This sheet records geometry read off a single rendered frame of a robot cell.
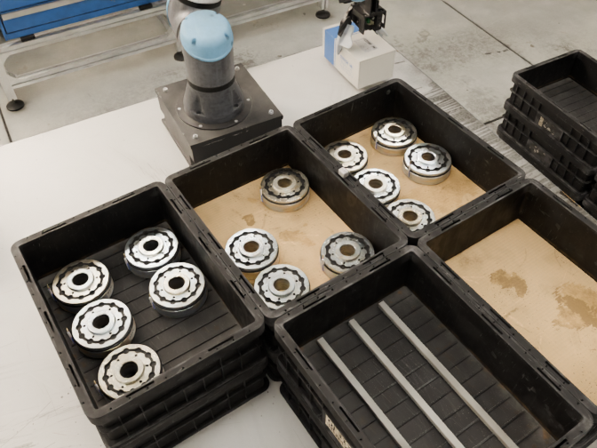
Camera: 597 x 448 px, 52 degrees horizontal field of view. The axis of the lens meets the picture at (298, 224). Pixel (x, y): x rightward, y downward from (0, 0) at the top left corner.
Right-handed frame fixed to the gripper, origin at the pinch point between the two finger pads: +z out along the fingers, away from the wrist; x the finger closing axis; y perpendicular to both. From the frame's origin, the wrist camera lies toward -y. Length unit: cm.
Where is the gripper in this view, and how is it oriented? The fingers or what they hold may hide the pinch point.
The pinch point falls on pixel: (357, 46)
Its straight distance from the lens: 184.9
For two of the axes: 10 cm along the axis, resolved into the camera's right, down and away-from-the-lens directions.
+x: 8.8, -3.6, 3.1
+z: 0.1, 6.6, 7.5
